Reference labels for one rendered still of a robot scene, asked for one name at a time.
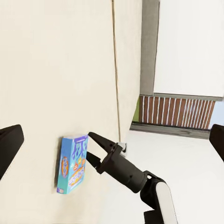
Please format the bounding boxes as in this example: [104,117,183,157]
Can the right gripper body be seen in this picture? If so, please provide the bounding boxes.
[97,145,139,186]

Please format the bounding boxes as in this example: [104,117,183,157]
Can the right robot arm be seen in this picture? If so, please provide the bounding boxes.
[86,132,178,224]

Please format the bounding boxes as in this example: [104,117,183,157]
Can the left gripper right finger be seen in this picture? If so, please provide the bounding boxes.
[209,124,224,162]

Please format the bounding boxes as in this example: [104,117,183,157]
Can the board game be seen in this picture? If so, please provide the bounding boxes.
[57,133,89,195]

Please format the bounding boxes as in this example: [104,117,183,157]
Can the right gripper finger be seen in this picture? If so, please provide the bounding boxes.
[88,132,118,154]
[86,151,101,170]

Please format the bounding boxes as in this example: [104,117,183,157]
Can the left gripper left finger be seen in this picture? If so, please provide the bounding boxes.
[0,124,24,180]

